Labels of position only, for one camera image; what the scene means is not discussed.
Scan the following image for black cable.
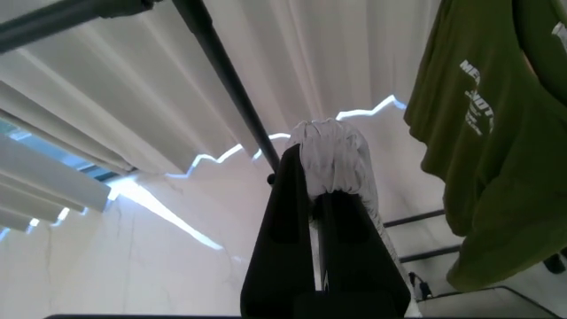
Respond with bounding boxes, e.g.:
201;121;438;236
407;270;433;301

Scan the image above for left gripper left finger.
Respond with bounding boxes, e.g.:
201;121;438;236
239;144;318;316

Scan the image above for window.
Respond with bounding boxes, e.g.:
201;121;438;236
0;119;138;183

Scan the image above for black clothes rack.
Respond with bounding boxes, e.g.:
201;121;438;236
0;0;567;275

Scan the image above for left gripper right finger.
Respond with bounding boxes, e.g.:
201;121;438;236
294;191;412;316

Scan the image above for pale grey shorts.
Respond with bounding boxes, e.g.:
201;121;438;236
286;117;422;318

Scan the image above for green t-shirt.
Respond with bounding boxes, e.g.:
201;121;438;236
403;0;567;292

